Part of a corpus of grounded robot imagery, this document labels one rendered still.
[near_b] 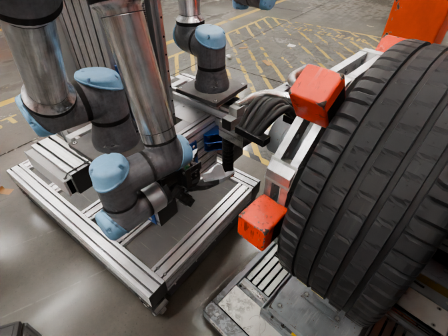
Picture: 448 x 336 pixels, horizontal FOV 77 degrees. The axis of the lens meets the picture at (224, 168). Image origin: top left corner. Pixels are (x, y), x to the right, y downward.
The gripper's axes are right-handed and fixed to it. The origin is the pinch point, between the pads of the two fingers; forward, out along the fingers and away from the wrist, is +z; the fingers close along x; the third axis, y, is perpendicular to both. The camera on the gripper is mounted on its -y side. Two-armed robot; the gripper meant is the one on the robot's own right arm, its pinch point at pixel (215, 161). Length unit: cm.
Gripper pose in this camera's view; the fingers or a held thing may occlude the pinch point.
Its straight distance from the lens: 83.1
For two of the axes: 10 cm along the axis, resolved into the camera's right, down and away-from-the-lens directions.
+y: -0.1, -7.6, -6.5
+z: 6.9, -4.8, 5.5
